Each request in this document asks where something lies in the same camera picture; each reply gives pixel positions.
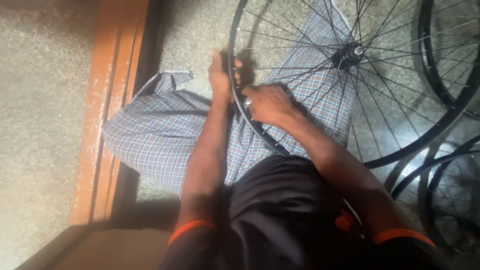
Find black shirt with orange trim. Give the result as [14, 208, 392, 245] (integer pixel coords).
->
[159, 153, 444, 270]

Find person's left hand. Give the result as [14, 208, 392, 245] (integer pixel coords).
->
[207, 47, 244, 108]

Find person's right hand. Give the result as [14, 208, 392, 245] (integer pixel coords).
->
[241, 85, 301, 128]

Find orange wooden door frame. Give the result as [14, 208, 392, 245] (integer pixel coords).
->
[15, 0, 166, 270]

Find checked blue cloth wrap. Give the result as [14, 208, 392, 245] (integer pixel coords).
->
[101, 0, 358, 196]

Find black spoked bicycle wheel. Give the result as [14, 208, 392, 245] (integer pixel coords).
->
[391, 149, 480, 201]
[417, 0, 480, 121]
[424, 136, 480, 265]
[227, 0, 480, 170]

